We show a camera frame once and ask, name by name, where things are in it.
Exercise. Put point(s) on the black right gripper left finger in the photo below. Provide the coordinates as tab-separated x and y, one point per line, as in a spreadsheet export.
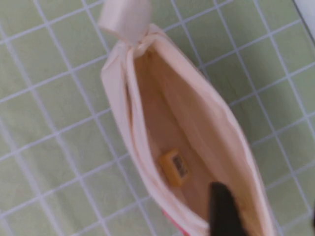
224	211

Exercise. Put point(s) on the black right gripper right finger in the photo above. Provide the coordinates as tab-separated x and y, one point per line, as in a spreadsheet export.
313	223

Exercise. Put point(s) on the small yellow eraser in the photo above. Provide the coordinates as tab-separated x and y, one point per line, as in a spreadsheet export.
172	168

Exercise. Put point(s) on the cream fabric pencil case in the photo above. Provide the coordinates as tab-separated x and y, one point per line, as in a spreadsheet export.
197	118

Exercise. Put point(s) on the green grid cutting mat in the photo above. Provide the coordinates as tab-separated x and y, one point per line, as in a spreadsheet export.
49	110

